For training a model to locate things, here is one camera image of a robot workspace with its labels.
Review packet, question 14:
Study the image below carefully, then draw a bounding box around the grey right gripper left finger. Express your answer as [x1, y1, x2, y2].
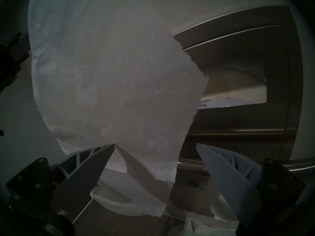
[5, 143, 115, 218]

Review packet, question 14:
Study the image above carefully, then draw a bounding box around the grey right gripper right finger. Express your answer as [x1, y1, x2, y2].
[196, 143, 306, 228]

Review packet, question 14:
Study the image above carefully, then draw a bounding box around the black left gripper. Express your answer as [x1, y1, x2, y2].
[0, 31, 30, 93]

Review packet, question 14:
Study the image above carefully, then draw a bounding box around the white paper seat cover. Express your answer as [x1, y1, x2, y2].
[28, 0, 209, 217]
[170, 212, 239, 236]

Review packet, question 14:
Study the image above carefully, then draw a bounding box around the long steel grab bar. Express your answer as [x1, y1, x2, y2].
[177, 158, 315, 171]

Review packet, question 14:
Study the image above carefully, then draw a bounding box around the stainless steel wall dispenser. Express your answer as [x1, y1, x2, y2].
[162, 6, 303, 217]

